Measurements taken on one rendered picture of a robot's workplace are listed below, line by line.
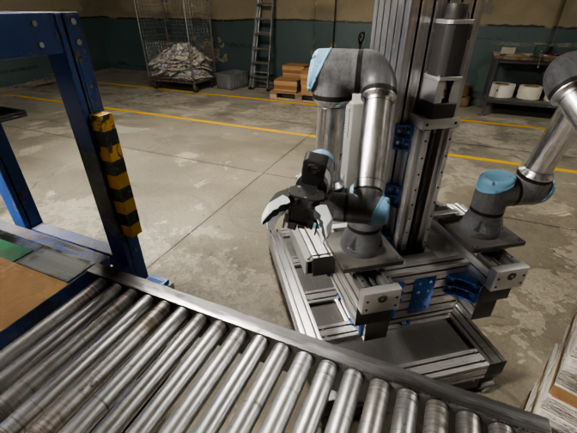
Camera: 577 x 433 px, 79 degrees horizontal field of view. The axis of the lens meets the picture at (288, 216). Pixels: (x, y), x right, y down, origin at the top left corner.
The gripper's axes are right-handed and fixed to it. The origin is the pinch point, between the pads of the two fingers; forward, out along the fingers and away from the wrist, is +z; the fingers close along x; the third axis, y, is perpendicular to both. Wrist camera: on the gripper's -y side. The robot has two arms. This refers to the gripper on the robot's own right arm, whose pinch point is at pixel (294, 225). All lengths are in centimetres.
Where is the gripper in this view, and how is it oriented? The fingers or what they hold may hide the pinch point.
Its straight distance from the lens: 61.2
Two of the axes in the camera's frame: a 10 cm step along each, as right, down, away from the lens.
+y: -1.3, 8.3, 5.4
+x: -9.7, -2.3, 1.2
